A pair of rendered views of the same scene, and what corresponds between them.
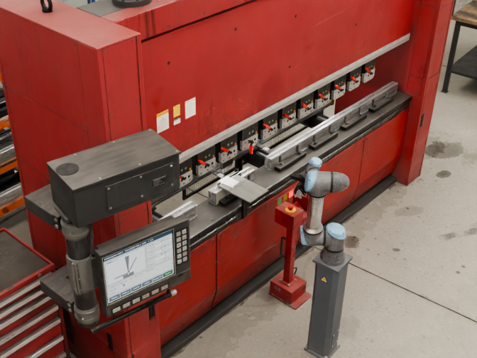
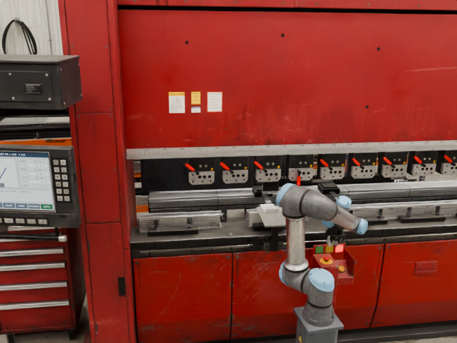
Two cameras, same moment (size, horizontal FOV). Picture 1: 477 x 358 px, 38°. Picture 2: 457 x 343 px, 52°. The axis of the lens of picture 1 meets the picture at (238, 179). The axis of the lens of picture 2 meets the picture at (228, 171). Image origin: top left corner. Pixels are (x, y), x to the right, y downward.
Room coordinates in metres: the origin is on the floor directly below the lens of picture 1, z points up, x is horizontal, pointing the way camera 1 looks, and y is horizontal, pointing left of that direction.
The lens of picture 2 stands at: (1.51, -1.46, 2.14)
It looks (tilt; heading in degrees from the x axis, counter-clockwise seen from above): 19 degrees down; 40
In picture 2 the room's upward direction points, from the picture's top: 1 degrees clockwise
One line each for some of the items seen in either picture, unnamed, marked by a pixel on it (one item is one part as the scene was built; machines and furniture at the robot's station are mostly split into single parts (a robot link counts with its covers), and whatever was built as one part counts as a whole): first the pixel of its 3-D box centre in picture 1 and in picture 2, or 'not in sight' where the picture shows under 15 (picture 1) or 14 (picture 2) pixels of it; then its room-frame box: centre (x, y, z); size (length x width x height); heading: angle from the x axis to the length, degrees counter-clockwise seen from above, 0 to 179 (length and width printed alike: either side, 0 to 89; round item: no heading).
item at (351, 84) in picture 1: (351, 77); not in sight; (4.75, -0.83, 1.26); 0.15 x 0.09 x 0.17; 139
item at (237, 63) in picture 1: (295, 42); (382, 85); (4.21, -0.35, 1.74); 3.00 x 0.08 x 0.80; 139
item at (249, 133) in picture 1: (245, 134); (299, 165); (3.85, -0.04, 1.26); 0.15 x 0.09 x 0.17; 139
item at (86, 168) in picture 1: (121, 237); (22, 154); (2.43, 0.52, 1.53); 0.51 x 0.25 x 0.85; 128
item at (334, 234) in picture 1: (333, 236); (319, 286); (3.22, -0.57, 0.94); 0.13 x 0.12 x 0.14; 87
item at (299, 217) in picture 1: (293, 209); (332, 264); (3.74, -0.37, 0.75); 0.20 x 0.16 x 0.18; 139
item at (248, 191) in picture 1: (243, 188); (275, 216); (3.62, -0.03, 1.00); 0.26 x 0.18 x 0.01; 49
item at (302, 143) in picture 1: (337, 121); (454, 207); (4.67, -0.75, 0.92); 1.67 x 0.06 x 0.10; 139
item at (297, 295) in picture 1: (290, 288); not in sight; (3.72, -0.39, 0.06); 0.25 x 0.20 x 0.12; 49
